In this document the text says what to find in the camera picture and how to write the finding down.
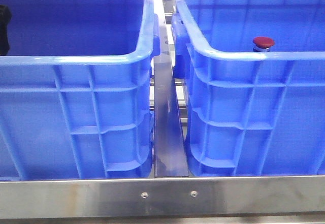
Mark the blue empty target bin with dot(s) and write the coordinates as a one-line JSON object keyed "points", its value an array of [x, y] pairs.
{"points": [[253, 113]]}

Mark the blue bin holding buttons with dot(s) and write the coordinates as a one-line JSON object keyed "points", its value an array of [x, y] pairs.
{"points": [[75, 89]]}

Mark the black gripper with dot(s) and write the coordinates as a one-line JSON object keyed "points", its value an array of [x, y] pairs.
{"points": [[3, 31]]}

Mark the metal rack frame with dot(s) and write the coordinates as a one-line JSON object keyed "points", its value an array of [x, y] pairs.
{"points": [[170, 188]]}

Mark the red button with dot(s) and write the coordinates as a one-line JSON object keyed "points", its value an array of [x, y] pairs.
{"points": [[263, 44]]}

